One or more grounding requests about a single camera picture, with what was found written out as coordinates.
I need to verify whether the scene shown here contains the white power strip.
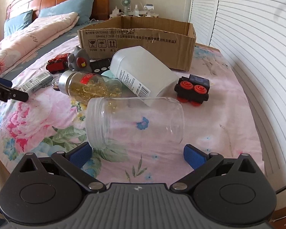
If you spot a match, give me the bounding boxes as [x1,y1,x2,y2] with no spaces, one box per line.
[109,7,123,18]

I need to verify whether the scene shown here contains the mint green oval case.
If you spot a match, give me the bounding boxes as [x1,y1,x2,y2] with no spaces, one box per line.
[102,70,116,79]

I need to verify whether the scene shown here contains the small grey barcode box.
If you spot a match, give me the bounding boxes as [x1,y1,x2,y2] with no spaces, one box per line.
[17,72,53,95]

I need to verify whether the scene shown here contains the blue pillow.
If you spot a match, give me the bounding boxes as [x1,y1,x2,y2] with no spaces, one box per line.
[4,10,33,37]
[38,0,94,25]

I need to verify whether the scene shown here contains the white louvered closet door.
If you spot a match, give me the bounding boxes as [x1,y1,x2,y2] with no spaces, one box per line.
[189,0,286,190]

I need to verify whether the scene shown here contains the capsule bottle with silver cap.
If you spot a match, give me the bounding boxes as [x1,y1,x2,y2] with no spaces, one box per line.
[58,70,122,104]

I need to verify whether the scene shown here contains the white gadget on stand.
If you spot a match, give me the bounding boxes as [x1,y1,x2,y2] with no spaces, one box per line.
[144,4,158,18]

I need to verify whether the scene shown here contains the small green desk fan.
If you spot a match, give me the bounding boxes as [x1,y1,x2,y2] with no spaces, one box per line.
[121,0,131,16]

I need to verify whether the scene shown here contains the black digital timer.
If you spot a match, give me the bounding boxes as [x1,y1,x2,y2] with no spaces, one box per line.
[90,58,111,74]

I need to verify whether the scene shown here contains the clear spray bottle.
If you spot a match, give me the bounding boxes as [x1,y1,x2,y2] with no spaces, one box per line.
[134,4,139,17]

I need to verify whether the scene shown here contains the blue bed sheet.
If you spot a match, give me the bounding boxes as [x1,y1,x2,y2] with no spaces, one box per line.
[3,20,102,81]

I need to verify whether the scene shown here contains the red toy car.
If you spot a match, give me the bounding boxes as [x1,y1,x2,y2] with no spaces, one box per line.
[46,53,69,74]

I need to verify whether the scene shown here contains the clear plastic jar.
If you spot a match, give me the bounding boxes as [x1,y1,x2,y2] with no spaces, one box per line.
[85,97,185,149]

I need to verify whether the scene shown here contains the white translucent plastic container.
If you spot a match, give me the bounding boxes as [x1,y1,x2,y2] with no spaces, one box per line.
[110,46,179,106]

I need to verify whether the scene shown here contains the blue pillow far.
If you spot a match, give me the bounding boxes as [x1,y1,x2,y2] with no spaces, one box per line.
[4,10,33,37]

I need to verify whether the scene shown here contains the pink floral table cloth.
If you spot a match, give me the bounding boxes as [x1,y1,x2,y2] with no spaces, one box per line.
[0,45,264,184]

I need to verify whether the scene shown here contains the grey rhino toy figure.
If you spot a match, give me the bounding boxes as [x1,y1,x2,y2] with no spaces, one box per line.
[67,46,92,73]

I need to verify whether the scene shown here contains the pink floral folded quilt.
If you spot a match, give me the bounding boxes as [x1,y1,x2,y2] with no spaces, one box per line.
[0,12,79,77]

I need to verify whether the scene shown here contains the brown cardboard box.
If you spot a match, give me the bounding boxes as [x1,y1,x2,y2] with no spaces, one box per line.
[78,16,196,71]

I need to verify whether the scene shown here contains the blue pillow near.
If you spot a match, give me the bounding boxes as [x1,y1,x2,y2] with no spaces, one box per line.
[38,0,94,25]

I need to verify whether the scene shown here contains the black toy train red wheels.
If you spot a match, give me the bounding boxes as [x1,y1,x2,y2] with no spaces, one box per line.
[174,74,210,106]

